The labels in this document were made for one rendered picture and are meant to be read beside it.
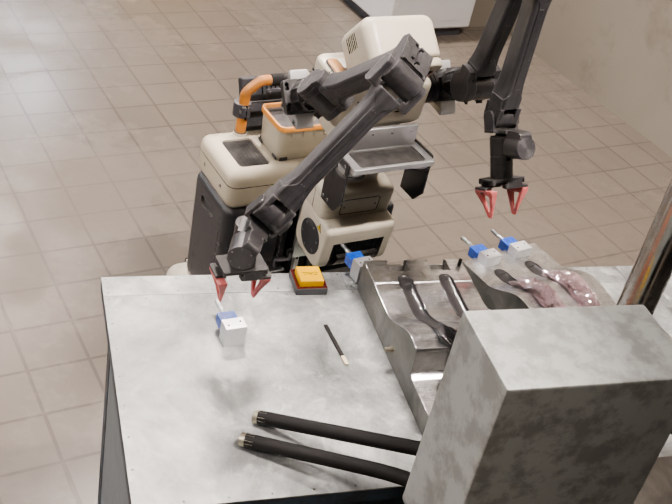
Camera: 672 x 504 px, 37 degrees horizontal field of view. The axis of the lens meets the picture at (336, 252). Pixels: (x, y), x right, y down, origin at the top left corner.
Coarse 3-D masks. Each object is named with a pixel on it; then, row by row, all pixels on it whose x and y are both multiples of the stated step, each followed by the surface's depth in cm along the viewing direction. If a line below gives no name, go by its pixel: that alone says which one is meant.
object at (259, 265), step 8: (216, 256) 216; (224, 256) 216; (256, 256) 214; (216, 264) 216; (224, 264) 214; (256, 264) 216; (264, 264) 217; (224, 272) 212; (232, 272) 212; (240, 272) 213; (248, 272) 214; (256, 272) 215
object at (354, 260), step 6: (342, 246) 261; (348, 252) 259; (354, 252) 257; (360, 252) 258; (348, 258) 256; (354, 258) 253; (360, 258) 253; (366, 258) 254; (348, 264) 256; (354, 264) 253; (360, 264) 251; (354, 270) 253; (360, 270) 251; (354, 276) 254
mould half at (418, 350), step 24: (384, 264) 247; (408, 264) 249; (456, 264) 253; (360, 288) 249; (384, 288) 240; (432, 288) 243; (384, 312) 234; (408, 312) 234; (432, 312) 236; (384, 336) 234; (408, 336) 220; (432, 336) 220; (408, 360) 221; (432, 360) 219; (408, 384) 221; (432, 384) 219
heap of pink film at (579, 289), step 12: (552, 276) 255; (564, 276) 253; (576, 276) 253; (528, 288) 248; (540, 288) 245; (552, 288) 247; (576, 288) 250; (588, 288) 252; (540, 300) 244; (552, 300) 244; (576, 300) 249; (588, 300) 249
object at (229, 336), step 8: (216, 304) 233; (224, 312) 229; (232, 312) 229; (216, 320) 229; (224, 320) 224; (232, 320) 225; (240, 320) 226; (224, 328) 223; (232, 328) 223; (240, 328) 224; (224, 336) 224; (232, 336) 224; (240, 336) 225; (224, 344) 225; (232, 344) 226; (240, 344) 227
